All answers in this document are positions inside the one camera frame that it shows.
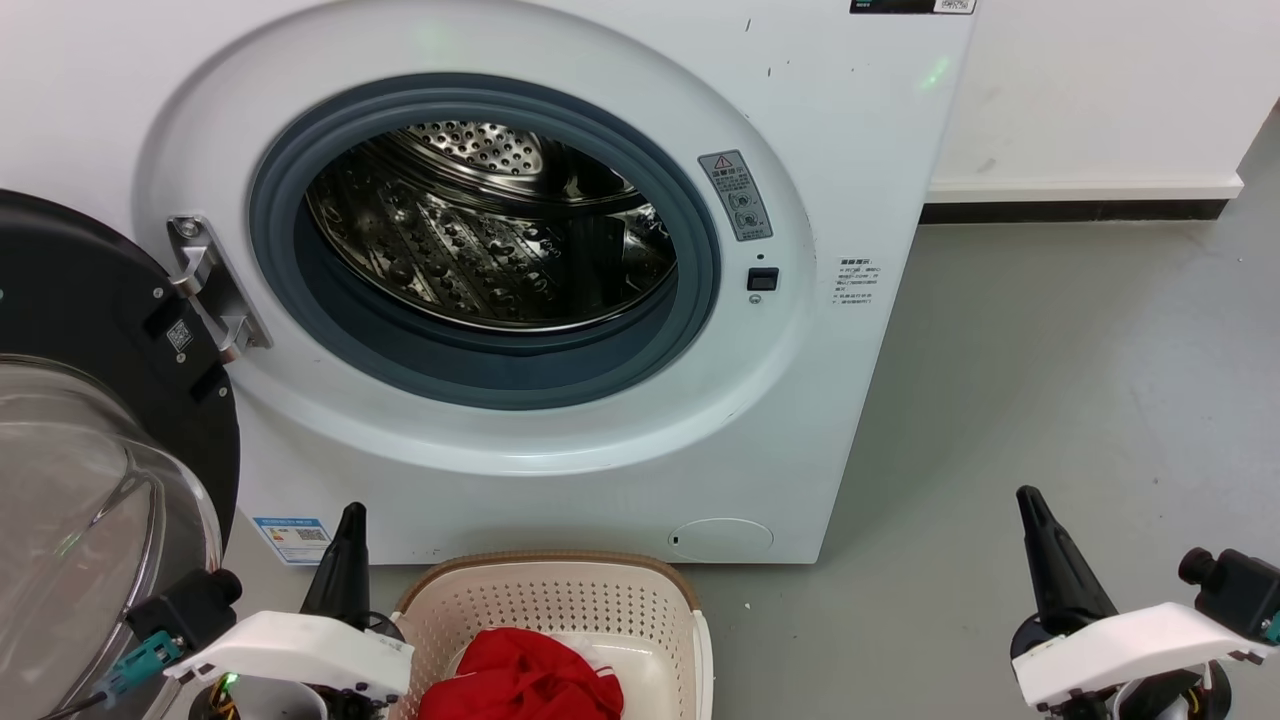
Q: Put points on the cream perforated laundry basket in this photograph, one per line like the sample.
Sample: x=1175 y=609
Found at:
x=560 y=600

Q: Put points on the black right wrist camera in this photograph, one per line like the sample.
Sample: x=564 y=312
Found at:
x=1235 y=590

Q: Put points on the small printed text sticker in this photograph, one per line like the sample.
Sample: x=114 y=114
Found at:
x=857 y=282

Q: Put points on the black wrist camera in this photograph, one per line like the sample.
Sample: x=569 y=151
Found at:
x=1235 y=590
x=190 y=605

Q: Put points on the stainless steel washing machine drum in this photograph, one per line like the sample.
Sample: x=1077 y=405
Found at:
x=450 y=250

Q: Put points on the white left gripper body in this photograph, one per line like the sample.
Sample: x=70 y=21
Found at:
x=300 y=645

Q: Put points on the white front-load washing machine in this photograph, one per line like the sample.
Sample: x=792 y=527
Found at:
x=800 y=420

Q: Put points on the black washer door with glass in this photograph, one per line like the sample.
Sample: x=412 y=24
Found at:
x=80 y=300

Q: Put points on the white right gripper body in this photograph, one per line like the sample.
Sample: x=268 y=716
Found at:
x=1130 y=650

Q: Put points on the blue energy label sticker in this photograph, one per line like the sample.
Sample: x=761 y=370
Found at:
x=293 y=541

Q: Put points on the white wall baseboard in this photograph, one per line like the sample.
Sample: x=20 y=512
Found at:
x=1080 y=190

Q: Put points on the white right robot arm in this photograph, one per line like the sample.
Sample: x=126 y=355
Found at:
x=1150 y=700

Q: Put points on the silver metal door hinge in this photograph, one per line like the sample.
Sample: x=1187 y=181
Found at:
x=215 y=285

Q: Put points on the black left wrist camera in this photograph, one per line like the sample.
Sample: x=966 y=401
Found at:
x=190 y=605

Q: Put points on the grey rubber door gasket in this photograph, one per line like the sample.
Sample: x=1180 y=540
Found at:
x=480 y=372

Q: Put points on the round white filter cover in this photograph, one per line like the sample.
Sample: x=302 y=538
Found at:
x=720 y=540

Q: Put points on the grey warning sticker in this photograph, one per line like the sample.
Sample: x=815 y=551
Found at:
x=736 y=196

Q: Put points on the red garment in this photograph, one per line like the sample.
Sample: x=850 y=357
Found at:
x=520 y=680

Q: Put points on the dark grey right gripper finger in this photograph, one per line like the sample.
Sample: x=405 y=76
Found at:
x=1065 y=580

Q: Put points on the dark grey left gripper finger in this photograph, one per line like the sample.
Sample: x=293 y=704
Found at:
x=345 y=580

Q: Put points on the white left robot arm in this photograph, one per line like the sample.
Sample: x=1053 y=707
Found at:
x=270 y=705

